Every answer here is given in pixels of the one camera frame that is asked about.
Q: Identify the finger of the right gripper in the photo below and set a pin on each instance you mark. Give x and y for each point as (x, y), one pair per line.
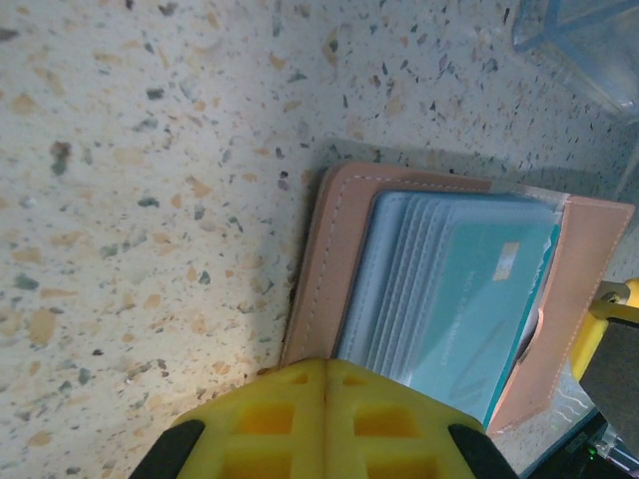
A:
(616, 349)

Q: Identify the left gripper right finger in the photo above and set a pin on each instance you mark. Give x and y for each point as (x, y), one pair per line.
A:
(394, 429)

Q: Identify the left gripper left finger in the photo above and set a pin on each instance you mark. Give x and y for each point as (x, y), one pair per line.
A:
(259, 429)

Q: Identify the teal credit card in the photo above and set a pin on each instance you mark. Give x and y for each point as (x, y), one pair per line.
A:
(474, 309)

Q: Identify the tan leather card holder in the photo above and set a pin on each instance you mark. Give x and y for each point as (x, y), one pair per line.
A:
(339, 259)

